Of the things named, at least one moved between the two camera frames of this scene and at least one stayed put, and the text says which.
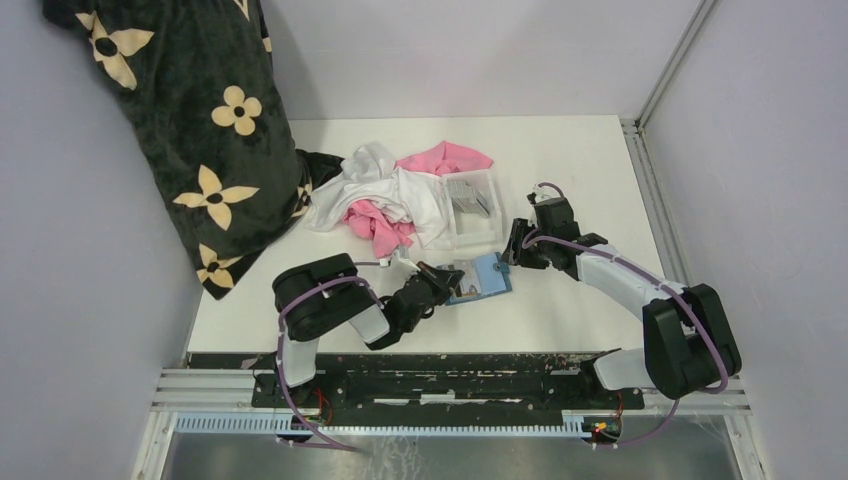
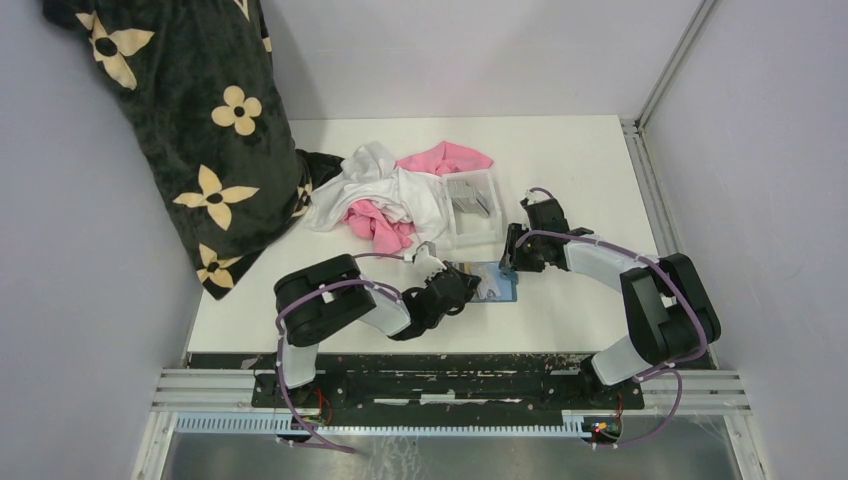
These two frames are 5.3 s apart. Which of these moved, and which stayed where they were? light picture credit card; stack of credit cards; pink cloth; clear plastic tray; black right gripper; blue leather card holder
Moved: blue leather card holder; light picture credit card
Stayed: black right gripper; stack of credit cards; clear plastic tray; pink cloth
